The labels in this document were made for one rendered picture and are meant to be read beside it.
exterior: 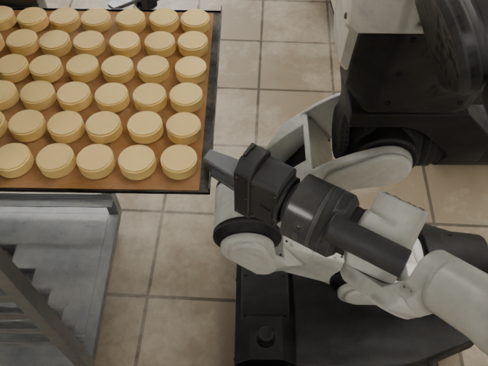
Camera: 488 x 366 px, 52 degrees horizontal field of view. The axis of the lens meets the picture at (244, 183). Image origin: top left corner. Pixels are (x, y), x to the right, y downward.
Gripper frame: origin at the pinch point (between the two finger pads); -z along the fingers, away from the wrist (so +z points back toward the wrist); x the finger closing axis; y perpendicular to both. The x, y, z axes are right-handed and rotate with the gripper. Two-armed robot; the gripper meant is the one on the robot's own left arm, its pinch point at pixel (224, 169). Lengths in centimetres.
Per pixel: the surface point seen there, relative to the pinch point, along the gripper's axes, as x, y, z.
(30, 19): 1.4, -8.9, -45.2
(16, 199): -64, 0, -72
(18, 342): -61, 29, -40
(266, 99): -87, -92, -42
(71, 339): -54, 23, -27
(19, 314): -43, 26, -34
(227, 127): -87, -72, -47
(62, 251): -72, 4, -55
